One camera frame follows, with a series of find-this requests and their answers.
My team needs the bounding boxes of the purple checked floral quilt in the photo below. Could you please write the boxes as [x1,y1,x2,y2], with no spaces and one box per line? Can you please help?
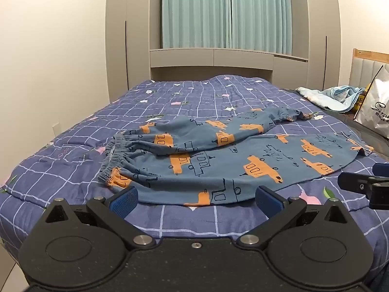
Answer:
[0,74,389,280]

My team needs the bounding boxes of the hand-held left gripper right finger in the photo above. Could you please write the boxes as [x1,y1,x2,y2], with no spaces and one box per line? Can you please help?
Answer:
[236,185,351,248]

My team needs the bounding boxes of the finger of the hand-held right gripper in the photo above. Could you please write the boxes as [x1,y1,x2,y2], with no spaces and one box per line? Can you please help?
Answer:
[373,163,389,179]
[337,172,389,210]

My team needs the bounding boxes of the wooden padded headboard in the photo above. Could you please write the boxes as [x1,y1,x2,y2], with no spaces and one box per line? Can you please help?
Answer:
[349,48,389,95]

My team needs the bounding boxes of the white plastic bag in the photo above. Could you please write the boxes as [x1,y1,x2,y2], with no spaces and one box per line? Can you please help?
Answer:
[353,65,389,138]

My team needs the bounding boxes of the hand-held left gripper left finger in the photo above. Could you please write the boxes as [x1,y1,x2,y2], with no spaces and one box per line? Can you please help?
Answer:
[43,186,156,249]

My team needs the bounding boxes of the beige wardrobe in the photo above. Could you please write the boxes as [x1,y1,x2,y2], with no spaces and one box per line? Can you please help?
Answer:
[291,0,340,91]
[105,0,151,103]

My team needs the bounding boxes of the blue pants with orange print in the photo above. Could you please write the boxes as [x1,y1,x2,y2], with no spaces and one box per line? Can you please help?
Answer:
[99,105,375,207]

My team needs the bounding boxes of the light blue blanket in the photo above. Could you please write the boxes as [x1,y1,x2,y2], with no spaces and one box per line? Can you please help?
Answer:
[296,85,366,112]

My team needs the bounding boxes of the yellow packet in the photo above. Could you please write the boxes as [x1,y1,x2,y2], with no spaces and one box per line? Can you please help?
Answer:
[353,82,374,114]

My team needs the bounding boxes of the light green curtain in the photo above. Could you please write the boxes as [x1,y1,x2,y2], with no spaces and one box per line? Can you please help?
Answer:
[229,0,293,56]
[160,0,232,49]

